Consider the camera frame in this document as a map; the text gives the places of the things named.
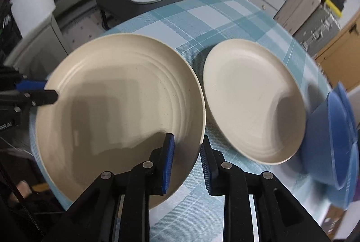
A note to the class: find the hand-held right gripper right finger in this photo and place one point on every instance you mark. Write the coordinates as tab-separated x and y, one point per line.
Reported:
206	168

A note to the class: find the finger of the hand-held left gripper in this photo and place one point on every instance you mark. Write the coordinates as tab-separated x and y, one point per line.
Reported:
31	85
42	97

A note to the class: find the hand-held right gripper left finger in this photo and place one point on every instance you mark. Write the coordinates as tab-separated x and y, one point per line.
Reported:
168	163

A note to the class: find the large cream plate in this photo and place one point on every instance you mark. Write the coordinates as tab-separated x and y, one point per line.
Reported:
112	90

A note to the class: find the small cream plate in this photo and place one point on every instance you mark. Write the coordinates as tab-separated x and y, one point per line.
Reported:
253	95

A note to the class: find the blue bowl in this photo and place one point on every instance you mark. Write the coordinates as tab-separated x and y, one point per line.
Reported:
323	146
353	174

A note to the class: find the light grey furniture piece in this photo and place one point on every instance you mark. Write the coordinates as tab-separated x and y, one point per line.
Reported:
36	45

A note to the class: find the white plastic bin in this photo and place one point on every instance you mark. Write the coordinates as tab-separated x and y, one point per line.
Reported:
31	5

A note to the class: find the patterned grey rug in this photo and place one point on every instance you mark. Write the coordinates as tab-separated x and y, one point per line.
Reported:
84	25

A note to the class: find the teal plaid tablecloth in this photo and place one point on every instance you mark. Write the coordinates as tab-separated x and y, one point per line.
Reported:
197	19

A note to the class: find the wooden door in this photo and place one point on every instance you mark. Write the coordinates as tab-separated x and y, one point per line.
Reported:
343	56

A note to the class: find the silver suitcase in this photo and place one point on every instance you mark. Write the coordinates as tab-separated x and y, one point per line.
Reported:
320	28

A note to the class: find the beige suitcase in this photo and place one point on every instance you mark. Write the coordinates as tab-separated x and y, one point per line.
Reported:
298	5

